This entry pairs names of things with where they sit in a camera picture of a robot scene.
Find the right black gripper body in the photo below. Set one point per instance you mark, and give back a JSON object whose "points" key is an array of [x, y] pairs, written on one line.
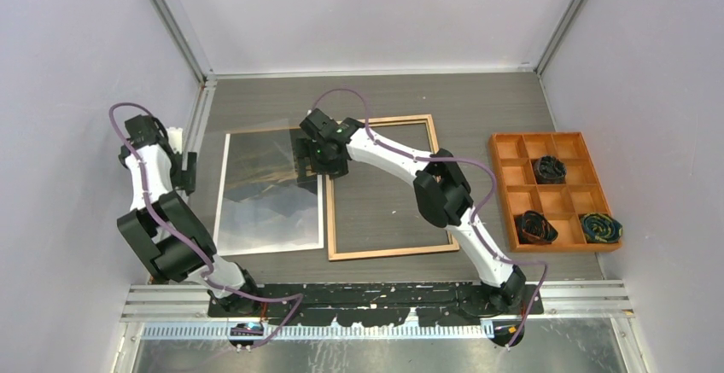
{"points": [[320, 162]]}

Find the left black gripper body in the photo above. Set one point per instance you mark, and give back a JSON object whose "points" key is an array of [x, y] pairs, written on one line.
{"points": [[183, 179]]}

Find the clear acrylic sheet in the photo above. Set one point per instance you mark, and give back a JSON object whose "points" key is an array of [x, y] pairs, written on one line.
{"points": [[261, 154]]}

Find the landscape photo print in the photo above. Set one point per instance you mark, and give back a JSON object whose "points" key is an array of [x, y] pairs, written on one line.
{"points": [[278, 220]]}

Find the wooden picture frame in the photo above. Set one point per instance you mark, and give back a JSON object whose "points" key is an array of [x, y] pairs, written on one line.
{"points": [[371, 214]]}

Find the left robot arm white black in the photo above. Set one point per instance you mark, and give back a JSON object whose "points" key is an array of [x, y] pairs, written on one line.
{"points": [[162, 230]]}

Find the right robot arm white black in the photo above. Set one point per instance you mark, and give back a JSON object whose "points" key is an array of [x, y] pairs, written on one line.
{"points": [[442, 193]]}

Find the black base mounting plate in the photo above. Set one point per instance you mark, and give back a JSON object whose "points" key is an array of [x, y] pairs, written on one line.
{"points": [[385, 304]]}

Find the dark red rolled tie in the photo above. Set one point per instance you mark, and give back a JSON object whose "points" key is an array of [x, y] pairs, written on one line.
{"points": [[533, 228]]}

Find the orange compartment tray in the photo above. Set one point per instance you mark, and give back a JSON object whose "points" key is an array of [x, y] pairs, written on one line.
{"points": [[512, 155]]}

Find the black rolled tie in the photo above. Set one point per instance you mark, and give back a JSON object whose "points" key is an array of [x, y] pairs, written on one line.
{"points": [[548, 169]]}

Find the blue yellow rolled tie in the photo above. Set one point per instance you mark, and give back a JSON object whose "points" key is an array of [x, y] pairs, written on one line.
{"points": [[600, 228]]}

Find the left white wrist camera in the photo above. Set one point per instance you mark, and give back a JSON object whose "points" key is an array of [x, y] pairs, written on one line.
{"points": [[175, 138]]}

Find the aluminium front rail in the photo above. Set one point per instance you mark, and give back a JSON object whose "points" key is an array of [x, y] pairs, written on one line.
{"points": [[187, 312]]}

